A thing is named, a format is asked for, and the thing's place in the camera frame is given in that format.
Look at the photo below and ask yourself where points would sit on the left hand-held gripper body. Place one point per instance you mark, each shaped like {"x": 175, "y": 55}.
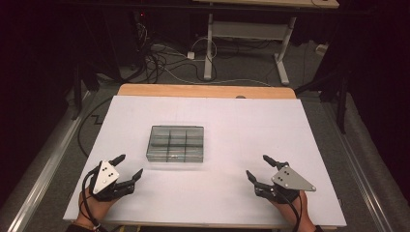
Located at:
{"x": 104, "y": 177}

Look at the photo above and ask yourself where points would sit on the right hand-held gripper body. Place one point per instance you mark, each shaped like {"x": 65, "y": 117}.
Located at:
{"x": 290, "y": 179}

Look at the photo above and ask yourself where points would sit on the clear plastic compartment box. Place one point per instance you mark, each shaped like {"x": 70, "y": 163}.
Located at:
{"x": 175, "y": 143}

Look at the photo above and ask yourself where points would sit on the person's left hand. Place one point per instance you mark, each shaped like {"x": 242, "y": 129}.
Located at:
{"x": 92, "y": 209}

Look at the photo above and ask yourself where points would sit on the person's right hand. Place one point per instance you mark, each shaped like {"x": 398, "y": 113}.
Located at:
{"x": 298, "y": 212}

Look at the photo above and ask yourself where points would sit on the white board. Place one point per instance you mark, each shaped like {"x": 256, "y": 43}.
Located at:
{"x": 225, "y": 112}

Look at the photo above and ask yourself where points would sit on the black metal stand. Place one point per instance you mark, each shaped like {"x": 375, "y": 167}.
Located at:
{"x": 77, "y": 93}
{"x": 341, "y": 103}

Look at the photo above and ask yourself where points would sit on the small white box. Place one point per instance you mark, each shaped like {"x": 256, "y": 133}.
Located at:
{"x": 321, "y": 49}

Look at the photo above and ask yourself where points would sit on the white power adapter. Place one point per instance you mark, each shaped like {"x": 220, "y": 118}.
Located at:
{"x": 191, "y": 55}

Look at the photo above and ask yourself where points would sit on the white-framed desk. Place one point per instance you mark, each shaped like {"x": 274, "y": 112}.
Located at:
{"x": 248, "y": 30}

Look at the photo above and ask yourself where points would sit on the aluminium rail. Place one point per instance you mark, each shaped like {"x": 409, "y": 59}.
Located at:
{"x": 357, "y": 167}
{"x": 48, "y": 167}

